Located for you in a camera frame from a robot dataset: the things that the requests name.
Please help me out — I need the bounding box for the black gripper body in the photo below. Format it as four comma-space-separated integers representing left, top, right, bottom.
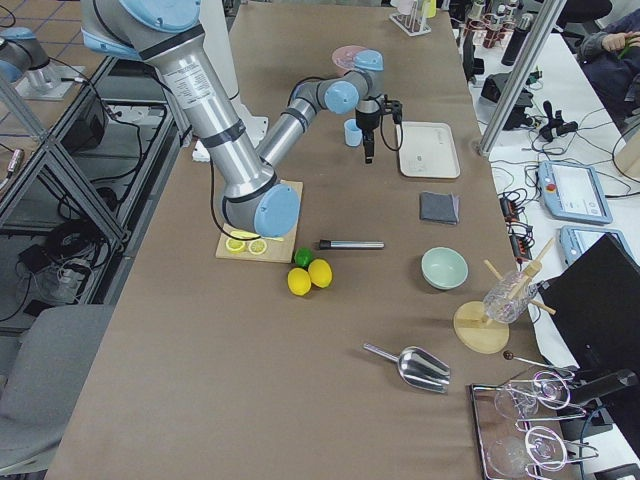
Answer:
356, 98, 403, 136

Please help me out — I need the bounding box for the steel muddler black tip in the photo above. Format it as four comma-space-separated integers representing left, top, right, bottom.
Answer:
317, 239, 385, 250

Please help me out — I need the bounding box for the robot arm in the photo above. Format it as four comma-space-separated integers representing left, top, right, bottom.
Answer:
81, 1, 387, 237

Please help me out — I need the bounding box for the light blue plastic cup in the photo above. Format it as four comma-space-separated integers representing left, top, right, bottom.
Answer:
343, 118, 363, 148

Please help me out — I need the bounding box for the pink bowl of ice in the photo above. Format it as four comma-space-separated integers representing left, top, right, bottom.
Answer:
331, 45, 367, 77

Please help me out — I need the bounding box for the wooden cup stand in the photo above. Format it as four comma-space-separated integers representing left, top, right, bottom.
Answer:
453, 238, 556, 354

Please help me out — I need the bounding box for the steel ice scoop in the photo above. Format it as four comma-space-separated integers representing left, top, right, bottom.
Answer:
363, 343, 451, 394

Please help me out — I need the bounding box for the cream rabbit serving tray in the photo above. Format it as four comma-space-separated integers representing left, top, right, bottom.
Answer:
396, 121, 460, 179

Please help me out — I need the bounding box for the grey folded cloth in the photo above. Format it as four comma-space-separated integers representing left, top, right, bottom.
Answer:
419, 191, 459, 225

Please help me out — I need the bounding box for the green lime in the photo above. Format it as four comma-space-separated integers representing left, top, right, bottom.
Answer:
293, 247, 315, 269

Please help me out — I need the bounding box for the yellow lemon upper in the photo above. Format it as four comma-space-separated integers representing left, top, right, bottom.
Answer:
307, 258, 333, 288

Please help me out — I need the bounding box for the yellow lemon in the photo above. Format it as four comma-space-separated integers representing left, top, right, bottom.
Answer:
307, 258, 333, 288
287, 267, 311, 296

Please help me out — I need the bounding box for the bamboo cutting board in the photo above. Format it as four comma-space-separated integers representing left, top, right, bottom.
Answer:
215, 181, 303, 263

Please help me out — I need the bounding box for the mint green bowl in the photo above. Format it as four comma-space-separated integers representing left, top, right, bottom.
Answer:
421, 247, 469, 290

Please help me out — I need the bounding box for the lemon slice upper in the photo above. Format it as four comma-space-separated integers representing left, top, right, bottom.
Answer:
247, 238, 268, 255

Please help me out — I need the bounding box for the lemon slice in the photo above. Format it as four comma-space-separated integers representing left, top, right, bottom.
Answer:
225, 238, 246, 254
247, 238, 268, 255

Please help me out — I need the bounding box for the yellow lemon lower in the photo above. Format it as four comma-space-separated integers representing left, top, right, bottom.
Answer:
287, 267, 311, 296

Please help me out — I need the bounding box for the yellow plastic knife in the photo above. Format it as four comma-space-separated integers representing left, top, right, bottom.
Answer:
230, 230, 284, 241

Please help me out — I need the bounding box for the lemon slice lower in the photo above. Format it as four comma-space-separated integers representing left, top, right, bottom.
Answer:
225, 238, 246, 254

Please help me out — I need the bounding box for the teach pendant far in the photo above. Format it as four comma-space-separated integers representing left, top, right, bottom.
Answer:
537, 161, 613, 225

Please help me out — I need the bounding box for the teach pendant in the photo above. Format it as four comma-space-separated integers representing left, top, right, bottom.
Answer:
537, 161, 613, 225
559, 225, 633, 266

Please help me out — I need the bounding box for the glass mug on stand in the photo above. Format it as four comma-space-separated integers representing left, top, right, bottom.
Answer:
483, 271, 536, 324

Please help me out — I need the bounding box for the teach pendant near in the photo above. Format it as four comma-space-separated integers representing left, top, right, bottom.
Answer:
559, 225, 633, 266

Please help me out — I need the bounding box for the black tray with glasses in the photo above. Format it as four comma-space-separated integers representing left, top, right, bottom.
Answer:
467, 367, 631, 480

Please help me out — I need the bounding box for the white wire cup rack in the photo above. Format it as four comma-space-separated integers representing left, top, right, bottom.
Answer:
389, 0, 437, 37

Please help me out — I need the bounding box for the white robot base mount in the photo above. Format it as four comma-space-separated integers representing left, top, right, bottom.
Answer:
191, 1, 268, 167

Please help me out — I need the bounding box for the aluminium frame post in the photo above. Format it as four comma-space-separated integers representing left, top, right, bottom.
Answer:
478, 0, 566, 159

